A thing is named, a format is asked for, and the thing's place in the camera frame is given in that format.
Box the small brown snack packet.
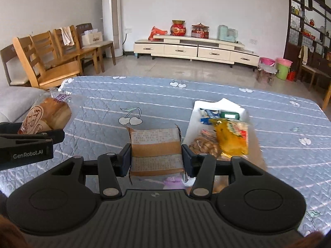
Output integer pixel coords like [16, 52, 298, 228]
[126, 124, 186, 185]

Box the red plastic bag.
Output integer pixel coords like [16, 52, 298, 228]
[148, 26, 168, 41]

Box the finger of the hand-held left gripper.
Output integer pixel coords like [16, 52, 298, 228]
[0, 122, 22, 134]
[0, 130, 65, 144]

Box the wooden chair with beige towel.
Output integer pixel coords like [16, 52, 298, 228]
[299, 45, 331, 91]

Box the white cardboard box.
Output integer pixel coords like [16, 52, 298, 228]
[182, 98, 268, 194]

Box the cream tv cabinet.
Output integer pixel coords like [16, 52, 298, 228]
[134, 34, 260, 69]

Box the beige towel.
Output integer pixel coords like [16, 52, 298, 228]
[299, 46, 309, 66]

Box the clear bread loaf packet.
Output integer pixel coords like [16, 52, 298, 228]
[18, 91, 78, 135]

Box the clear bag of brown crackers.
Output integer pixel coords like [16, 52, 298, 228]
[188, 136, 223, 158]

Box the lilac snack packet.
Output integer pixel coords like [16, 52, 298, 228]
[163, 176, 185, 188]

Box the white towel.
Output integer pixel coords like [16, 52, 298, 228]
[60, 26, 75, 46]

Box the dark brown chair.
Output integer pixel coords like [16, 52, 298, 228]
[76, 23, 116, 66]

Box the dark chair with grey seat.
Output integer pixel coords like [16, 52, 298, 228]
[0, 44, 30, 87]

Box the blue snack packet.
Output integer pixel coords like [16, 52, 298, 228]
[200, 108, 220, 124]

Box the dark wooden display shelf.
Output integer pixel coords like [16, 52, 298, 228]
[283, 0, 331, 65]

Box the small wooden stool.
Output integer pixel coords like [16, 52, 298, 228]
[256, 64, 278, 86]

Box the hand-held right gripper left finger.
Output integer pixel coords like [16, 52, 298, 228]
[52, 143, 132, 199]

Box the red round vase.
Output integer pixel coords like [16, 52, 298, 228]
[170, 20, 187, 37]

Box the white gift bag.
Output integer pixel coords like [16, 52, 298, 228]
[81, 29, 104, 47]

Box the green bucket with pink rim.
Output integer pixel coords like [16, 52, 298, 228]
[275, 57, 293, 80]

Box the mint green appliance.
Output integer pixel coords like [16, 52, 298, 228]
[217, 25, 238, 42]

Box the yellow snack bag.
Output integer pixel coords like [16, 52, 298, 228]
[209, 118, 249, 157]

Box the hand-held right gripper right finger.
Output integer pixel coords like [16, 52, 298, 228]
[182, 144, 267, 199]

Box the light wooden table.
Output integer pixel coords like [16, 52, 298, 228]
[322, 74, 331, 110]

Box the pink basin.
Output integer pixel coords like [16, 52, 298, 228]
[259, 57, 276, 67]

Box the grey sofa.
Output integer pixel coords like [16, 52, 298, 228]
[0, 86, 47, 123]

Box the white standing air conditioner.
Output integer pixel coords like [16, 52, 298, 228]
[101, 0, 124, 58]

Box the green white snack packet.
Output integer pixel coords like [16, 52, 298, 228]
[220, 111, 240, 120]

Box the light wooden chair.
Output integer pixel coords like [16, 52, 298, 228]
[53, 25, 104, 73]
[30, 31, 83, 75]
[13, 37, 80, 89]

